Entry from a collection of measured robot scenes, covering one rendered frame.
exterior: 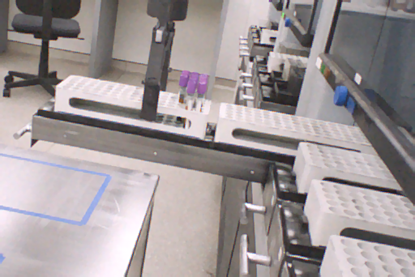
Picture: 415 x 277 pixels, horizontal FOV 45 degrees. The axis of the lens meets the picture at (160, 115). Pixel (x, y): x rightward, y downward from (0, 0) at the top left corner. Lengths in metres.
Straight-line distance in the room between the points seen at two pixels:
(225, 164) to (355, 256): 0.40
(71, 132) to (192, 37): 3.59
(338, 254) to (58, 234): 0.31
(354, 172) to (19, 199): 0.50
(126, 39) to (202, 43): 0.69
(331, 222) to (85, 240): 0.31
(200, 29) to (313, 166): 3.74
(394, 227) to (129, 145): 0.49
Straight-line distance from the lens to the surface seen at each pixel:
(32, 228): 0.61
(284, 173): 0.88
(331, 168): 0.82
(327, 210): 0.68
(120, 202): 0.68
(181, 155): 0.95
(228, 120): 0.94
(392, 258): 0.62
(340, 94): 0.77
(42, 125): 1.00
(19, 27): 3.45
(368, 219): 0.70
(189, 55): 4.54
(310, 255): 0.69
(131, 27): 4.58
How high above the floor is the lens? 1.15
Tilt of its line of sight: 19 degrees down
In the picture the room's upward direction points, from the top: 9 degrees clockwise
